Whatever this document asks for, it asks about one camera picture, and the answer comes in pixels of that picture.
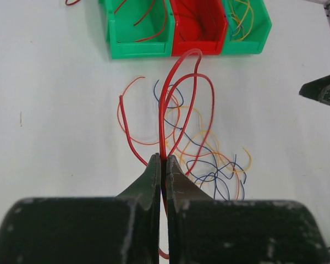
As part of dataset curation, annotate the right green bin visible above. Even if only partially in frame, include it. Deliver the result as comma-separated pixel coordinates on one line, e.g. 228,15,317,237
222,0,272,55

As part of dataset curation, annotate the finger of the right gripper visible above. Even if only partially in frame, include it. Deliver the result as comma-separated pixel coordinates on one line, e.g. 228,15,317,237
299,75,330,106

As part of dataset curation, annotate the red bin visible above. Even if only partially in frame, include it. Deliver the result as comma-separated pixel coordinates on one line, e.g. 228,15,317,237
170,0,228,57

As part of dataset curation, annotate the green bin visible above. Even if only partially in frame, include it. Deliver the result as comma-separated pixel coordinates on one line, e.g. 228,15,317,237
99,0,175,59
222,0,272,55

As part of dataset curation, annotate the left green bin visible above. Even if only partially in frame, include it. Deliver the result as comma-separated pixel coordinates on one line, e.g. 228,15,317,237
99,0,175,59

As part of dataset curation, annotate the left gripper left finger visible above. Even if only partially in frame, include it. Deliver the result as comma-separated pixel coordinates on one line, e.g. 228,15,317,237
0,154,161,263

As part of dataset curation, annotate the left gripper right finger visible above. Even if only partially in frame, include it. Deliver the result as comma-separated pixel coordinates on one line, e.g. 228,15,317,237
166,156,330,263

